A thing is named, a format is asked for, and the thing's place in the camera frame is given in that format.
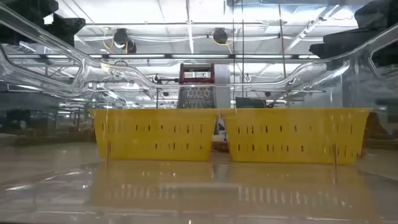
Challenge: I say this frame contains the yellow slotted plastic basket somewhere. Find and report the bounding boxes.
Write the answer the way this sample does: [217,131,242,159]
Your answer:
[222,108,373,165]
[89,108,218,162]

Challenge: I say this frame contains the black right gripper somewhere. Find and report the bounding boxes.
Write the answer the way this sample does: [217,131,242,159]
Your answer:
[309,0,398,60]

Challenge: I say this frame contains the clear plastic container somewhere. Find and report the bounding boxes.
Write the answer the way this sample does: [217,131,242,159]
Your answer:
[0,0,398,224]

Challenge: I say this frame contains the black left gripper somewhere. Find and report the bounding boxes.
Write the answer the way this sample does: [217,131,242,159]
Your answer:
[0,0,86,47]

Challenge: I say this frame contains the red metal box grater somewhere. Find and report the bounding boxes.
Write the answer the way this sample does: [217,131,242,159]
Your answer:
[176,63,217,110]

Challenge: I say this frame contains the round black ceiling fixture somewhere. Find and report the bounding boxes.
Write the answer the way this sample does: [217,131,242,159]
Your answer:
[112,27,137,54]
[211,27,229,44]

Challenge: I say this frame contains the dark background monitor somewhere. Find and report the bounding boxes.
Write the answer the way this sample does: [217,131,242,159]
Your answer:
[235,96,268,109]

